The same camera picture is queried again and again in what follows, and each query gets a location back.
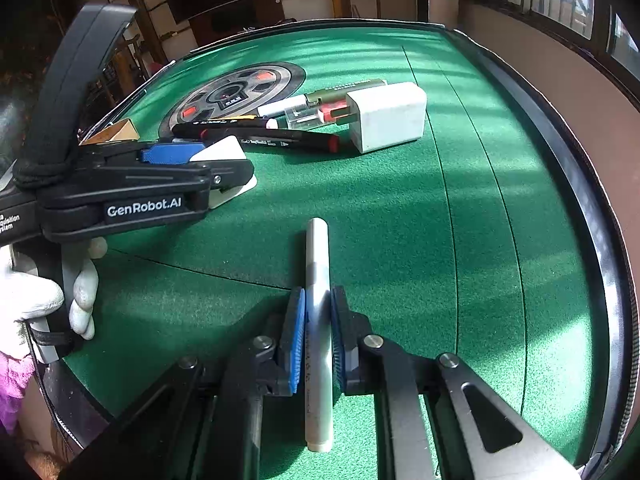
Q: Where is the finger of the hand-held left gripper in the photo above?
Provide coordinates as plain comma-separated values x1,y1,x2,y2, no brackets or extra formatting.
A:
79,140,207,166
99,159,257,197

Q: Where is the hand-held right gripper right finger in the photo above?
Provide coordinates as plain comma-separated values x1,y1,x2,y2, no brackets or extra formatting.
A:
331,286,581,480

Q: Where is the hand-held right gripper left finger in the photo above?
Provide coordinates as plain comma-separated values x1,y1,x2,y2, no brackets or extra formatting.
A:
60,286,307,480

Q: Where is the white wedge-shaped block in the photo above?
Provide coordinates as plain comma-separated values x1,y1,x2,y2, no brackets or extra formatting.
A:
191,135,259,210

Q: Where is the white marker pen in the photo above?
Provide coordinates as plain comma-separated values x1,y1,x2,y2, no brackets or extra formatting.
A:
304,217,335,453

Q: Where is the olive green lighter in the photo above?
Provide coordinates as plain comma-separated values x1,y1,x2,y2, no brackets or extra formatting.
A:
304,78,389,105

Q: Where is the person's left hand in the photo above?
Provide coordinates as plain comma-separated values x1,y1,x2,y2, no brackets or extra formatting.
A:
0,236,109,362

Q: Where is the black marker with white tip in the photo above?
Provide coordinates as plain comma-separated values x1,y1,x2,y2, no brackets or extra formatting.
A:
171,116,279,137

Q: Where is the cardboard box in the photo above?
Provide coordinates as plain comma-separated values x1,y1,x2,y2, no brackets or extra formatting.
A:
79,118,140,147

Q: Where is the black marker with red caps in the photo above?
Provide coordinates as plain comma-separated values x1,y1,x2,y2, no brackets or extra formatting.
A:
196,129,342,155

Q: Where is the round metal table dial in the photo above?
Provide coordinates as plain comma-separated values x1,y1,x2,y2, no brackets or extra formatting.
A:
159,61,307,138

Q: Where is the white cylindrical stick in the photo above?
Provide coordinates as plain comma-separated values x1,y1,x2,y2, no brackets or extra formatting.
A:
257,94,307,117

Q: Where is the clear plastic case, red insert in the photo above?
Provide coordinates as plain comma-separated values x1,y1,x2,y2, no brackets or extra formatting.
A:
284,99,353,130

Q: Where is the white charger block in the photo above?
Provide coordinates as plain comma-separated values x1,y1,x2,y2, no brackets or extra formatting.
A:
345,81,428,155

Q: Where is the pink cloth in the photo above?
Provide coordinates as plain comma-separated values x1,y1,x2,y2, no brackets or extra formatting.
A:
0,351,37,435

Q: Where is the black table edge rail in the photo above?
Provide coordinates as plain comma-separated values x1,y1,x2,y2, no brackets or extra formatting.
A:
189,18,640,480

